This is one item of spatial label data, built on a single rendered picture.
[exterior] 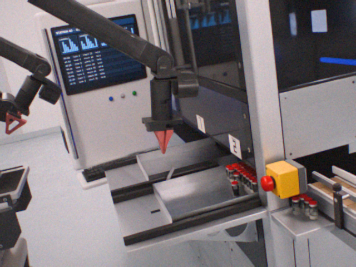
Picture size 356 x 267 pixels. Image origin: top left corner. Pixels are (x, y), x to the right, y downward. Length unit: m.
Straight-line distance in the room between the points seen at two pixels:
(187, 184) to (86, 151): 0.75
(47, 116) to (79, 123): 4.67
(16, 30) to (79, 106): 4.65
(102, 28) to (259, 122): 0.46
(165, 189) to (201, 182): 0.12
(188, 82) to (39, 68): 0.57
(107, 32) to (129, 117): 1.04
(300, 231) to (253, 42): 0.48
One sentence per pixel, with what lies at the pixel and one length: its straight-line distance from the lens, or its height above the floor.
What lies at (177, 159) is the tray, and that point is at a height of 0.88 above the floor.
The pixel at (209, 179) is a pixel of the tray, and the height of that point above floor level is 0.88.
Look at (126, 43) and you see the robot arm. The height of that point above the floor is 1.39.
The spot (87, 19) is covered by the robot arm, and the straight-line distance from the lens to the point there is 1.00.
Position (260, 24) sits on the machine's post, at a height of 1.38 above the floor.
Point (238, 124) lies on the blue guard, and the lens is 1.18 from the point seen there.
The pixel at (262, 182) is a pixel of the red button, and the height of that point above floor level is 1.00.
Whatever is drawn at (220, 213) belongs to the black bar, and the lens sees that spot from 1.13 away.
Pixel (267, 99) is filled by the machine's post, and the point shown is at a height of 1.19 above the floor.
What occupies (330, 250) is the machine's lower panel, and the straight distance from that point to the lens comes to 1.32.
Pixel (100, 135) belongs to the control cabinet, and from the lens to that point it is 1.98.
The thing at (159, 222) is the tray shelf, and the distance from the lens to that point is 1.17.
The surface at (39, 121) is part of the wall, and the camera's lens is 6.63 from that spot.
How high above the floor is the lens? 1.43
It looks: 16 degrees down
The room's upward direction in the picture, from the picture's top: 10 degrees counter-clockwise
